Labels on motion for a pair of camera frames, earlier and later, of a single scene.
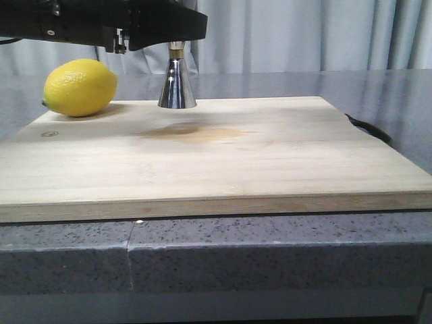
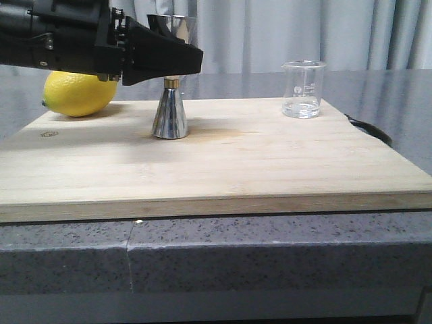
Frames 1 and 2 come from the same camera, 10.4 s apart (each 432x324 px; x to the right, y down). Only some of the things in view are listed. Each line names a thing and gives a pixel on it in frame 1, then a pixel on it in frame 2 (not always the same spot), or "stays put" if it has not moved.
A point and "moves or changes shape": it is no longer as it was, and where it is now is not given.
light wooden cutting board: [139, 159] stays put
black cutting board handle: [372, 130] stays put
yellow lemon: [79, 88] stays put
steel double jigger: [177, 92] moves or changes shape
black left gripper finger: [151, 22] → [154, 54]
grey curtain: [264, 36] stays put
